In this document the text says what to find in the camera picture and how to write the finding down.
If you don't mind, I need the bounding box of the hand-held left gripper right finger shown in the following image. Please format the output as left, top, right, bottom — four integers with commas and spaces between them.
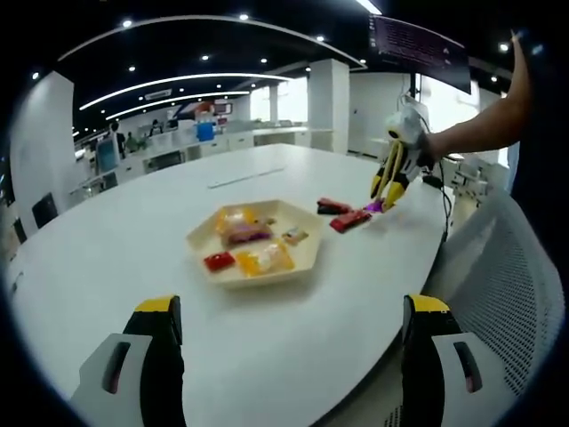
399, 293, 494, 427

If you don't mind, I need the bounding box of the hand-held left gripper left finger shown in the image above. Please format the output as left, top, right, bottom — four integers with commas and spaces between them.
68, 294, 187, 427

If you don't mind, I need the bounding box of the red square food packet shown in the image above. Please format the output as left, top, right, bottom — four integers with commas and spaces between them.
203, 251, 236, 272

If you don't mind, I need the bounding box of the beige hexagonal container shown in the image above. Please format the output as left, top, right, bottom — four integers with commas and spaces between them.
185, 198, 325, 291

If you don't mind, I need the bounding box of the orange jelly food packet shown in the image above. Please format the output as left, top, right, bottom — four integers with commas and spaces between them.
234, 239, 296, 279

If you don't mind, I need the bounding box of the brown purple food packet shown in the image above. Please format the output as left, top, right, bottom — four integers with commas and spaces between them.
220, 222, 275, 246

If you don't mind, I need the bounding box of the yellow orange food packet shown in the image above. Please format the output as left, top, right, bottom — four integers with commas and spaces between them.
214, 207, 255, 233

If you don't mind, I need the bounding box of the person's right hand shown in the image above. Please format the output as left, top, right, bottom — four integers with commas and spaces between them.
416, 132, 442, 173

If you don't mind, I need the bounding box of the white display panel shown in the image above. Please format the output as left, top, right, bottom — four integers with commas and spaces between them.
397, 91, 430, 119

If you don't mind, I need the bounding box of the dark hanging monitor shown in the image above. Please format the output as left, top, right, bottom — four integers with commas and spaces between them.
367, 13, 472, 95

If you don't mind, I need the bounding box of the white square pillar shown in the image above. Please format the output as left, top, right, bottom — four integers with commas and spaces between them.
307, 58, 351, 155
9, 70, 76, 223

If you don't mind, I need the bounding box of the white mesh office chair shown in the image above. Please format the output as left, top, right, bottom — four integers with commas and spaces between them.
386, 186, 565, 427

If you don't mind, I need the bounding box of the person's dark clothed torso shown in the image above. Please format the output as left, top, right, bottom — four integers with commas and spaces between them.
506, 26, 569, 214

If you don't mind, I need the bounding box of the long white counter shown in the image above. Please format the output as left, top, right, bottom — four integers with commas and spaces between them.
73, 126, 334, 190

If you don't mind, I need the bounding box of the black desk chair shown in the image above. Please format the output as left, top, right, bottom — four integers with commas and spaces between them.
144, 150, 186, 173

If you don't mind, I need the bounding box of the white monitor teal screen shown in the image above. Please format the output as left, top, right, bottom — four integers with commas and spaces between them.
95, 136, 120, 173

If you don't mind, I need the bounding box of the black cable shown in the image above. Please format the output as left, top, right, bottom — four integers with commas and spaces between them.
421, 162, 454, 241

